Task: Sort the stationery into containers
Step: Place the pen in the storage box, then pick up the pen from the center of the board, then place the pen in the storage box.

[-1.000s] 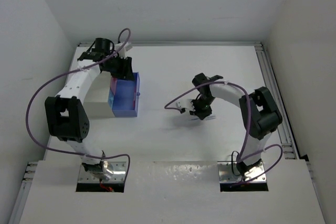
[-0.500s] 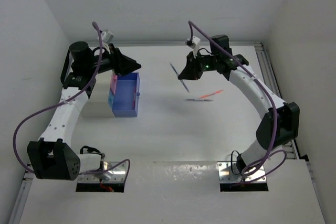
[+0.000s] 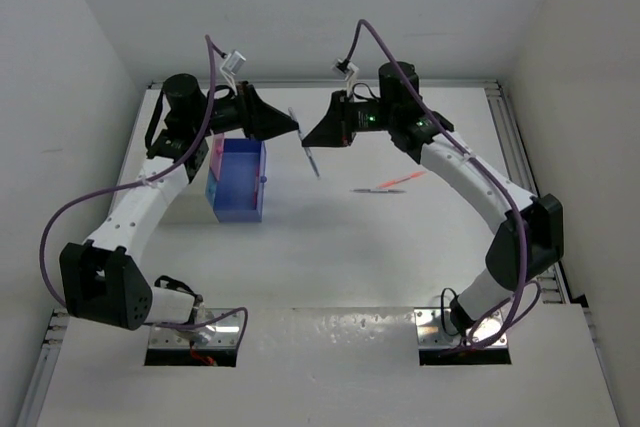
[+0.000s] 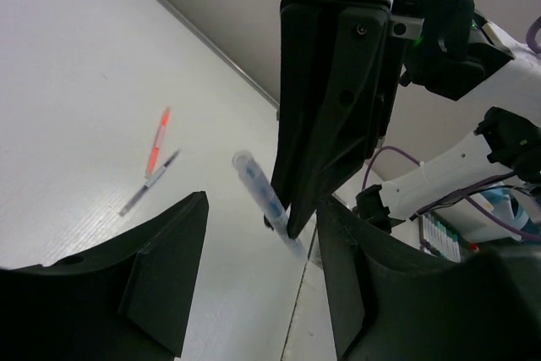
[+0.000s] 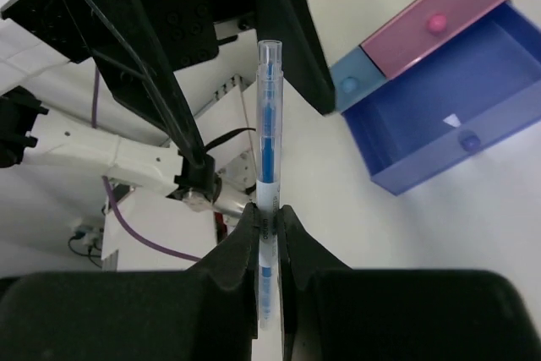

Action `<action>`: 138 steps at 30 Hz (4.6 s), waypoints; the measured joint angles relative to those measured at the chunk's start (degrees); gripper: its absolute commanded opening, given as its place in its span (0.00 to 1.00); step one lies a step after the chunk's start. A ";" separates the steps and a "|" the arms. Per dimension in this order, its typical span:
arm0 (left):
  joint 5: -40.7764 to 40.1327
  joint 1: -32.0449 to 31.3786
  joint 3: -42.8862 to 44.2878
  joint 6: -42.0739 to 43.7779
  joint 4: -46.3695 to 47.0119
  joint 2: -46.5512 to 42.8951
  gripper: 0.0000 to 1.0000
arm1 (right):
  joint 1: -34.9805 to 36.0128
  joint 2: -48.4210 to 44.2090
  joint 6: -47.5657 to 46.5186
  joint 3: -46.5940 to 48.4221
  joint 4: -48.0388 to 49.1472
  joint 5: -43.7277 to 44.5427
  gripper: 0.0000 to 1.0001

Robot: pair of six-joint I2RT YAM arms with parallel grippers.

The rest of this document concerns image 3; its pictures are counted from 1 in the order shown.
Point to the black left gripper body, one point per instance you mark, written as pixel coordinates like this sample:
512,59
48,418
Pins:
228,114

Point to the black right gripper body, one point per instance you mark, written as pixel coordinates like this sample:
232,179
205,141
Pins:
370,115

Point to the pink drawer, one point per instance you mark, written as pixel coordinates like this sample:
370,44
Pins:
216,155

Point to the dark blue gel pen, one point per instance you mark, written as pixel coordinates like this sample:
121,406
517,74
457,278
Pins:
377,191

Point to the orange gel pen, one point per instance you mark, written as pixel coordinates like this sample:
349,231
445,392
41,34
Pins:
394,182

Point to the blue transparent drawer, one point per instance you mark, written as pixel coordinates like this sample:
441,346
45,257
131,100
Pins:
231,196

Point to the pink gel pen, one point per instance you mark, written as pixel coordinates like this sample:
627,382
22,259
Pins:
256,192

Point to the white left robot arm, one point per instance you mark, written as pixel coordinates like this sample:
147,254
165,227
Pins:
102,281

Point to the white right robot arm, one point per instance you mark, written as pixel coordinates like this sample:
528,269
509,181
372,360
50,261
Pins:
527,229

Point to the white drawer cabinet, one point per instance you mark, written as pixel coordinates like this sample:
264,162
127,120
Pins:
191,206

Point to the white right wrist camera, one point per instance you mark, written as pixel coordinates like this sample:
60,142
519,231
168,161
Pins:
349,72

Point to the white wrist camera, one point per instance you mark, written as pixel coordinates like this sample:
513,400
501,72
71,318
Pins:
349,72
231,64

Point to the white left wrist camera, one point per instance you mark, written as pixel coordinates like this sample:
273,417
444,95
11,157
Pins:
231,64

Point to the aluminium frame rail back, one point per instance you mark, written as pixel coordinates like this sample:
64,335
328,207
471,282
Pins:
325,83

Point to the aluminium frame rail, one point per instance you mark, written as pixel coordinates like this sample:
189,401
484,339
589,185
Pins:
35,396
552,281
325,83

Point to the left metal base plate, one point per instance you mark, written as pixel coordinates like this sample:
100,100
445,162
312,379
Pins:
222,334

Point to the metal base plate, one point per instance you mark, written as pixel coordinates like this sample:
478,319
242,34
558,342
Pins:
222,334
436,332

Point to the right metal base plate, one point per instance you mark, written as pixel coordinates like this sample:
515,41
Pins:
436,332

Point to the aluminium frame rail right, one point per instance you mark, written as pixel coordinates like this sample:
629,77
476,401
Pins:
552,281

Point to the aluminium frame rail left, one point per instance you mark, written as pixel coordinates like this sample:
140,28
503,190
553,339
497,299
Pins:
35,396

